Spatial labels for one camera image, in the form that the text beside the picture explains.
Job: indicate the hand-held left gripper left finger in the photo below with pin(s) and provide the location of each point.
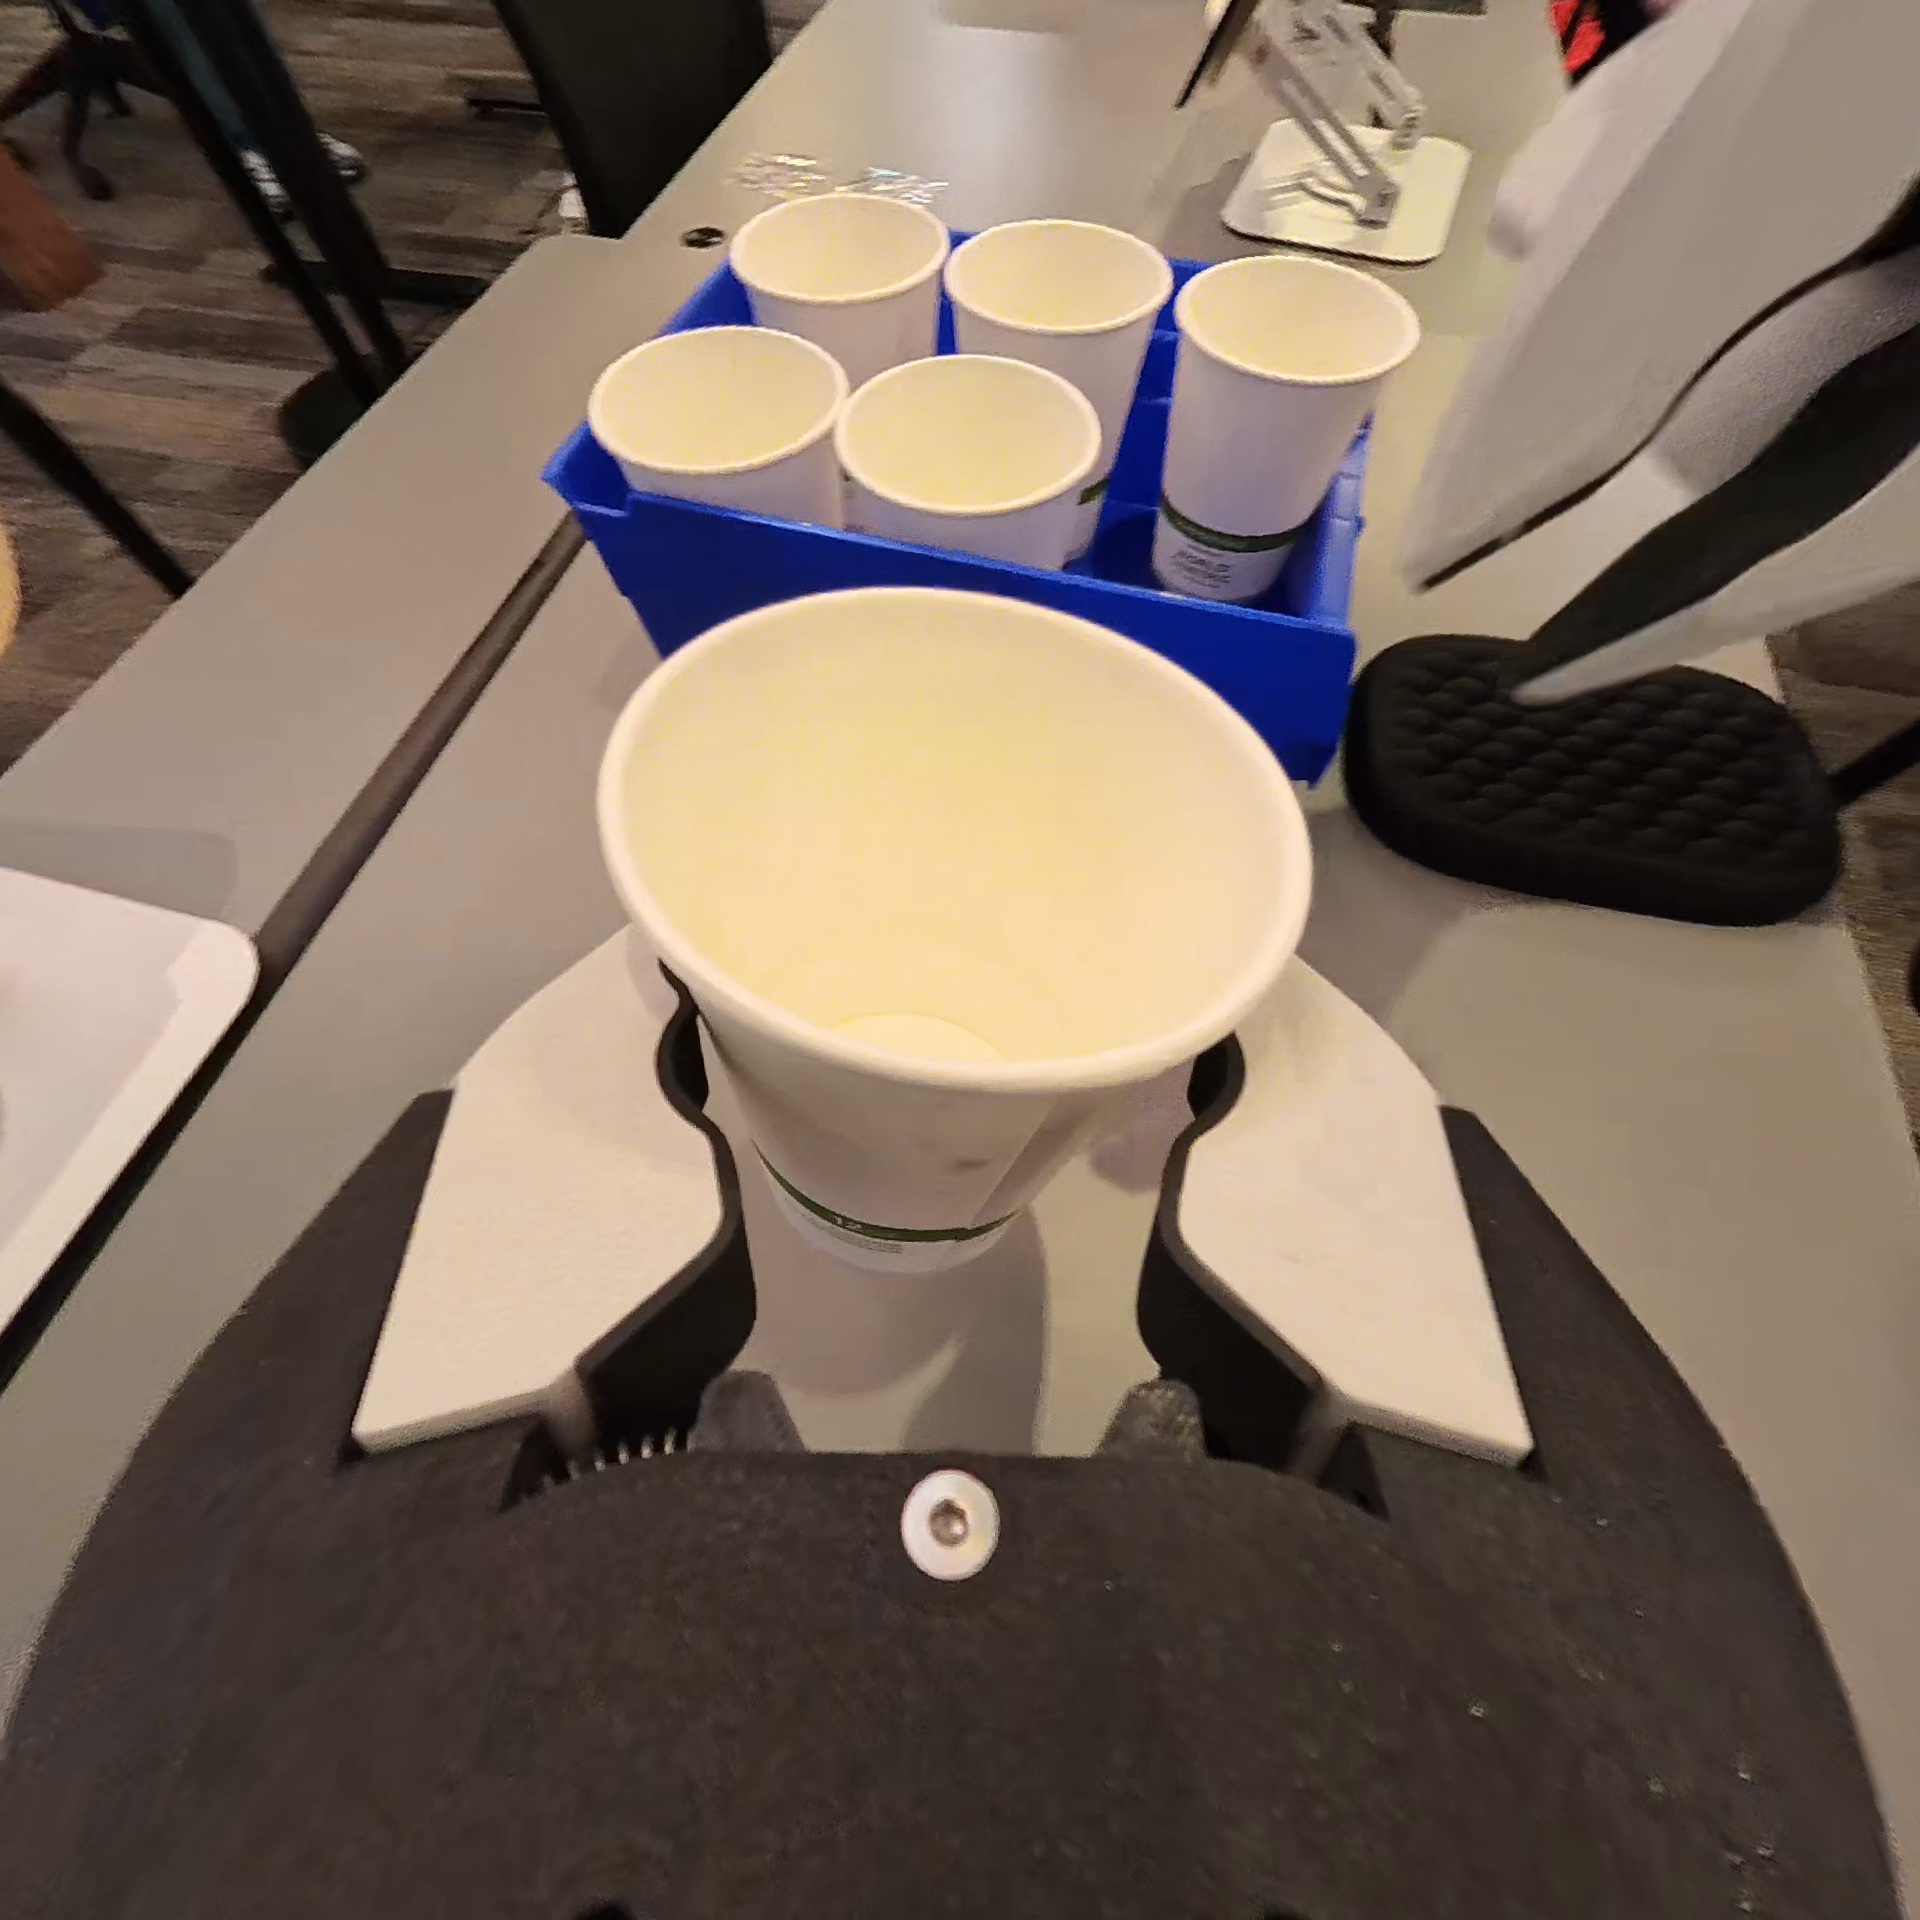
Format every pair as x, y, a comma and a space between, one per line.
539, 1246

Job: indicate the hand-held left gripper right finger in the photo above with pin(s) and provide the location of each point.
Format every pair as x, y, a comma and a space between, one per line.
1351, 1246

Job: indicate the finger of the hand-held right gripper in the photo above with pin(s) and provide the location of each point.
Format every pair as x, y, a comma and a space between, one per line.
1771, 540
1680, 270

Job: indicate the blue plastic bin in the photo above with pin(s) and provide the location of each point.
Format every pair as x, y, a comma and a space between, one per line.
721, 572

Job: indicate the black wrist rest pad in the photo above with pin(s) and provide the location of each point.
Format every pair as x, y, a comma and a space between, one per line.
1591, 780

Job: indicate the clear crinkled plastic piece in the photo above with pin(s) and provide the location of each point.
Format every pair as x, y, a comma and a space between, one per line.
842, 171

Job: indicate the black office chair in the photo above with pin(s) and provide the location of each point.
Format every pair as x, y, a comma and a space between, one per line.
645, 106

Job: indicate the black display board stand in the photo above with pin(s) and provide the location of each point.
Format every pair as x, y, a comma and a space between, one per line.
271, 210

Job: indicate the wooden post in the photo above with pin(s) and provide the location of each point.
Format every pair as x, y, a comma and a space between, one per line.
37, 240

